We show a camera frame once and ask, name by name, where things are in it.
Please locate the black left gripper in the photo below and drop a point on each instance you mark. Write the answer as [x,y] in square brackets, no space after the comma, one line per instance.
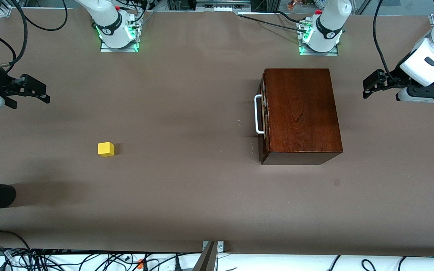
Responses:
[395,78]

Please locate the yellow cube block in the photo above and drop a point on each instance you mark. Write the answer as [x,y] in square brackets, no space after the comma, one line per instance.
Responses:
[106,149]

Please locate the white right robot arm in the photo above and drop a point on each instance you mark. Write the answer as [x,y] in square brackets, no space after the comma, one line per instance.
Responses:
[113,22]

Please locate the dark brown wooden cabinet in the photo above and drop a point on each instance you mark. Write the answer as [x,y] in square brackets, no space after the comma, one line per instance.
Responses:
[303,113]

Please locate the small copper coloured object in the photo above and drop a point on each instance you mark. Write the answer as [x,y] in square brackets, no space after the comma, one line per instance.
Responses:
[293,4]

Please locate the grey power strip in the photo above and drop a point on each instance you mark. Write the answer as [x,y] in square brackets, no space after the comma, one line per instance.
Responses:
[222,5]

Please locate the small orange connector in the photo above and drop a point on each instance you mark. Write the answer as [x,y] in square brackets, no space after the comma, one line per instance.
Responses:
[140,263]

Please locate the dark grey slanted beam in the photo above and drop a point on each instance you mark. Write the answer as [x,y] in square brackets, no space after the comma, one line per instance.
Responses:
[205,261]

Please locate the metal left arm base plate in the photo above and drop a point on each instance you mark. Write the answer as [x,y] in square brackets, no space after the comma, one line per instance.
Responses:
[318,53]

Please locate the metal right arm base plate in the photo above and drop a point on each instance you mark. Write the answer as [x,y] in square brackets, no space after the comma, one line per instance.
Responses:
[119,49]

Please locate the small metal edge bracket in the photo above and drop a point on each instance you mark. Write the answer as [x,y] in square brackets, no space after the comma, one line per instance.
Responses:
[220,246]

